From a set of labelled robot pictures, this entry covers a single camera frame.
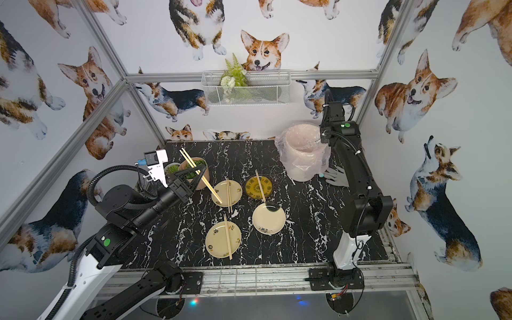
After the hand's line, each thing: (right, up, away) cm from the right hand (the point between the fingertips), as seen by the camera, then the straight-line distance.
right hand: (339, 129), depth 79 cm
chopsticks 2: (-33, -25, +20) cm, 46 cm away
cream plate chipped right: (-29, -40, +9) cm, 50 cm away
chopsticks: (-43, -49, -1) cm, 66 cm away
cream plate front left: (-51, -46, +5) cm, 68 cm away
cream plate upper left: (-52, -27, +19) cm, 62 cm away
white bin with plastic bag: (-14, -9, +4) cm, 17 cm away
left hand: (-45, -13, -27) cm, 54 cm away
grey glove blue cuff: (+6, -20, +24) cm, 32 cm away
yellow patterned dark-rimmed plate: (-36, -27, +21) cm, 50 cm away
